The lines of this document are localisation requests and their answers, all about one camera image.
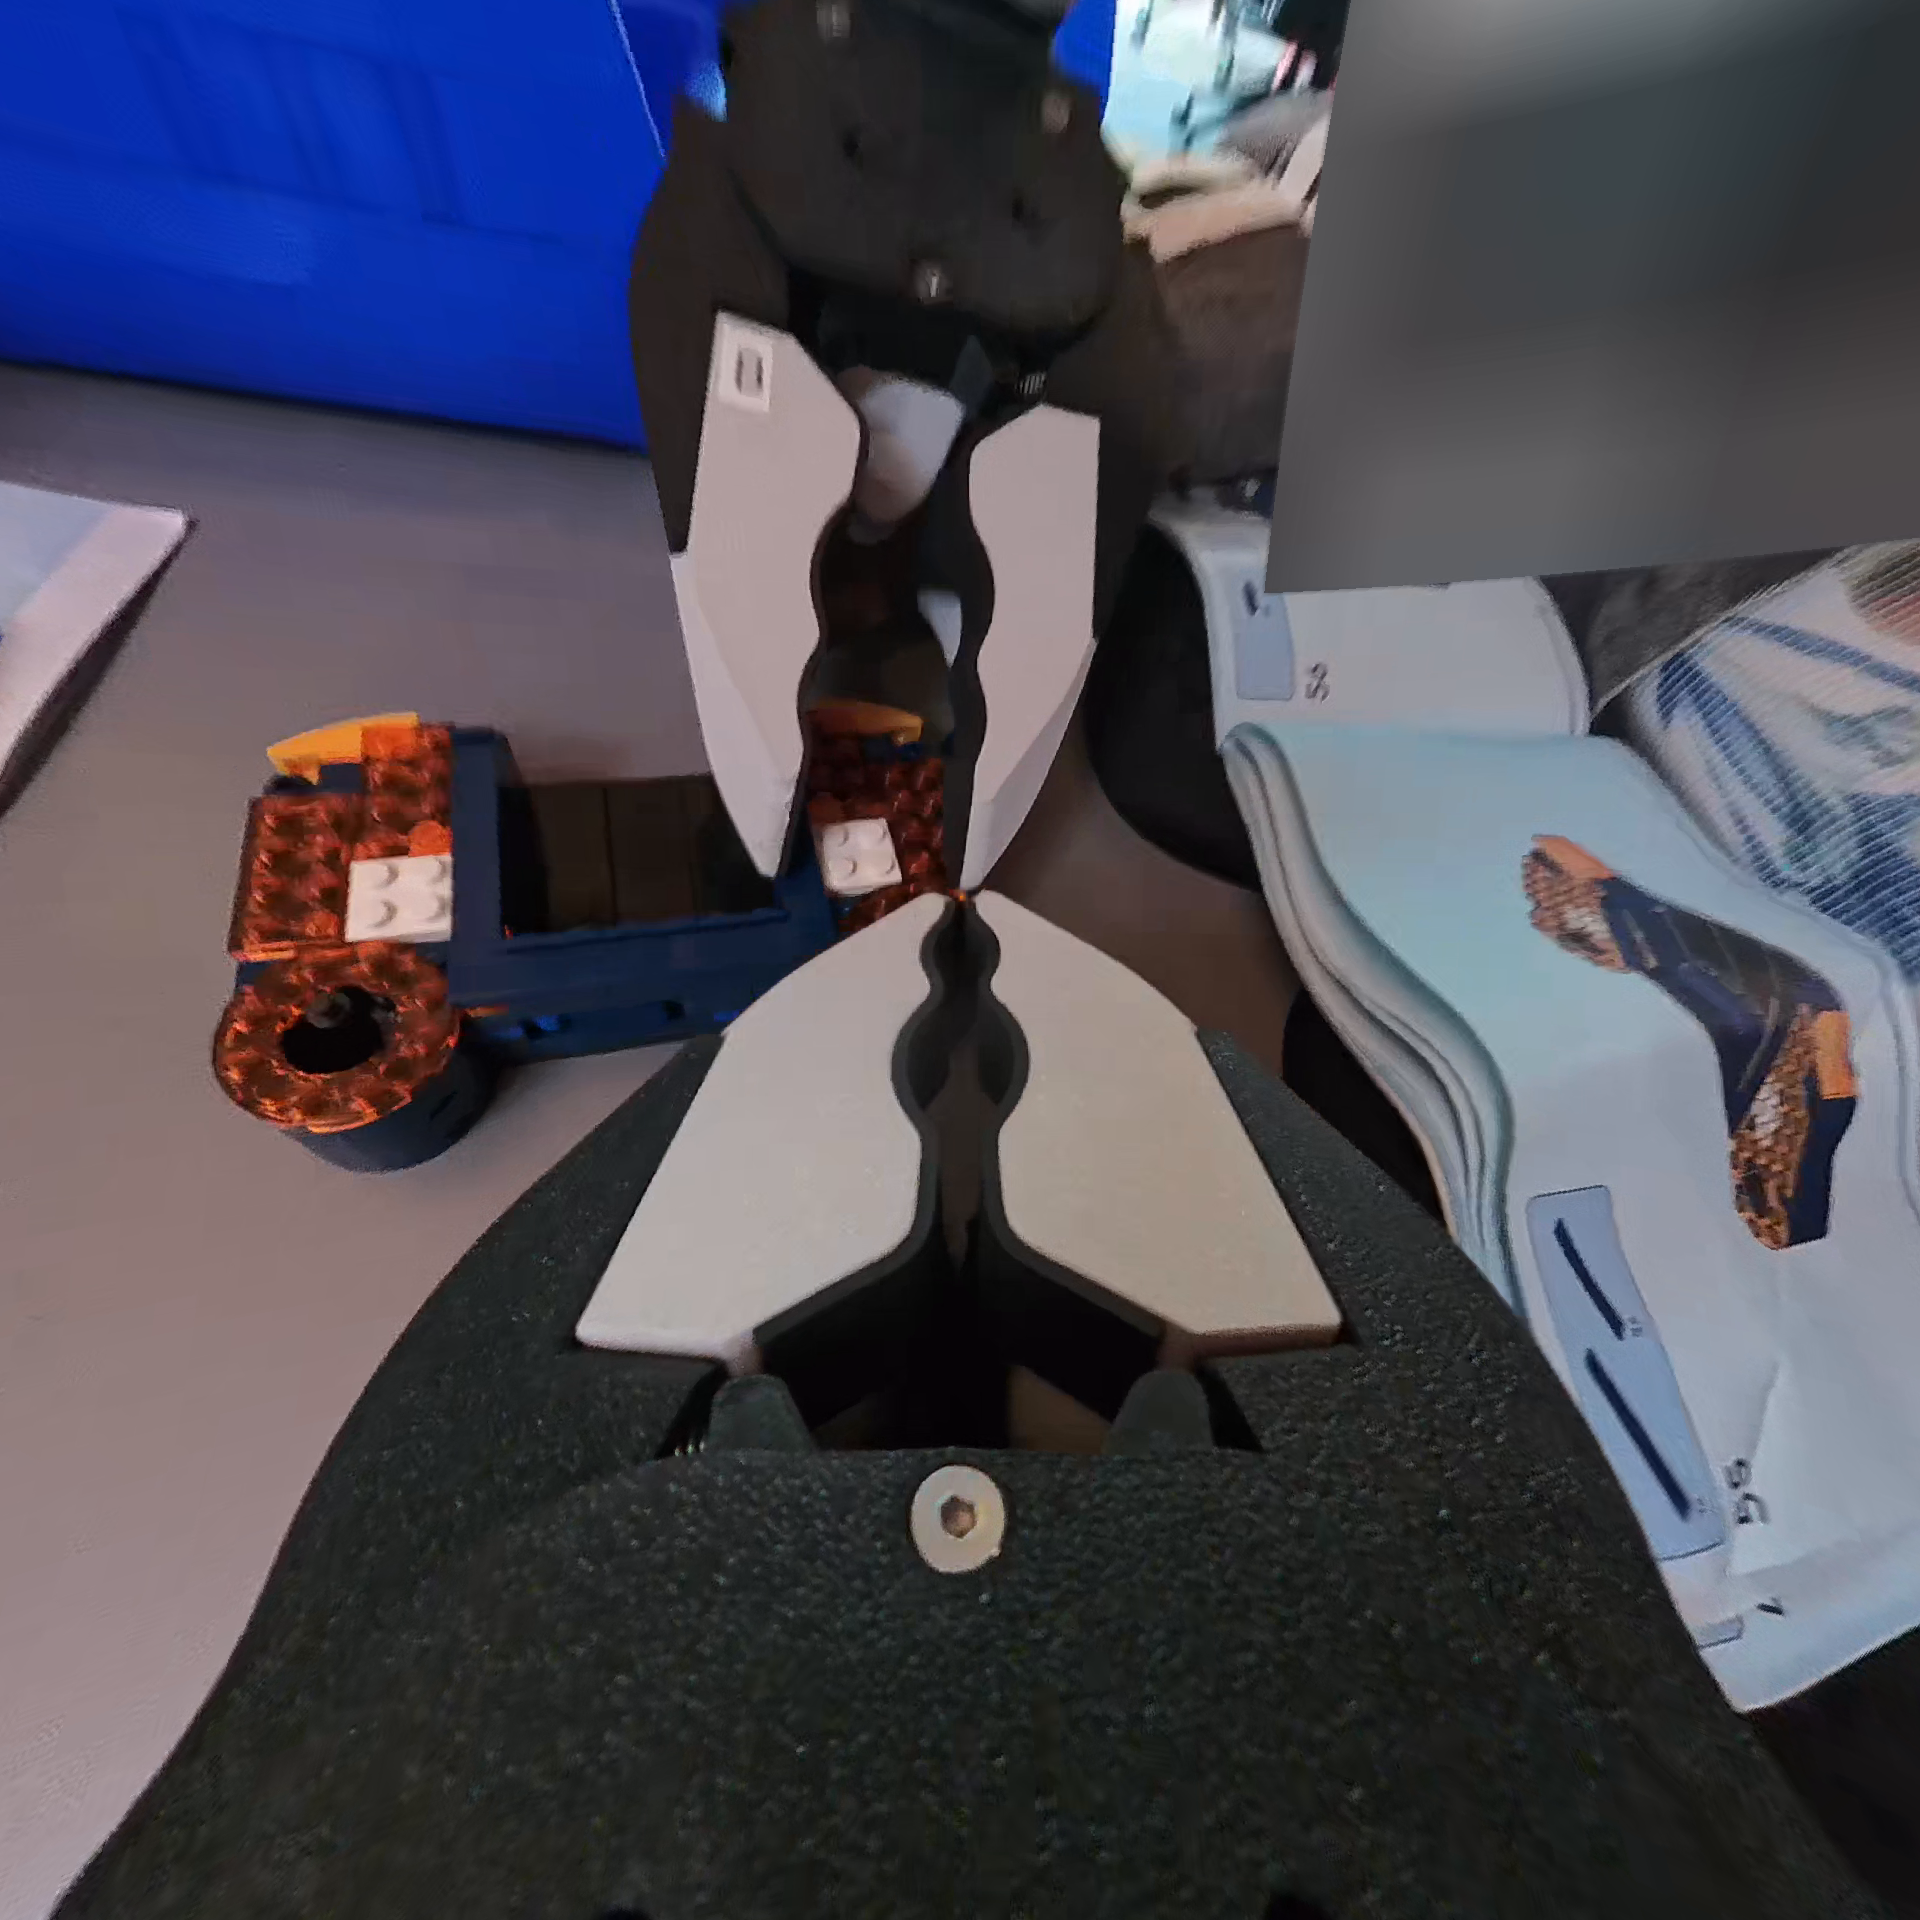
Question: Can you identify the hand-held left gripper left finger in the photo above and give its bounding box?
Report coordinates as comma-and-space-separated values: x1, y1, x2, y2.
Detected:
573, 891, 952, 1452

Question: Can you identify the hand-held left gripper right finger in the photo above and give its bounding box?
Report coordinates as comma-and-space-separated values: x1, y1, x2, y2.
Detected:
978, 889, 1346, 1450

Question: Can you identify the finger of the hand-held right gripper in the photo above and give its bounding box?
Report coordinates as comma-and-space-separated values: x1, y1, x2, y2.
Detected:
952, 403, 1105, 894
669, 308, 965, 883

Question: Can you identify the blue orange brick model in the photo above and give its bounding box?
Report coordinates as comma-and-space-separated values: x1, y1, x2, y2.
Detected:
210, 705, 976, 1176

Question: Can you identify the person's right forearm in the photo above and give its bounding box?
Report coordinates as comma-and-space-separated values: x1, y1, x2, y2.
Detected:
1117, 90, 1322, 496

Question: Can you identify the thick open instruction booklet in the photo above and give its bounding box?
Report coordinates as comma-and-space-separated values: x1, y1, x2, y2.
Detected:
1178, 510, 1920, 1713

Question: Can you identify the large blue plastic bin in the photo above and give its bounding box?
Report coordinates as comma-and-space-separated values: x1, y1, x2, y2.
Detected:
0, 0, 1121, 452

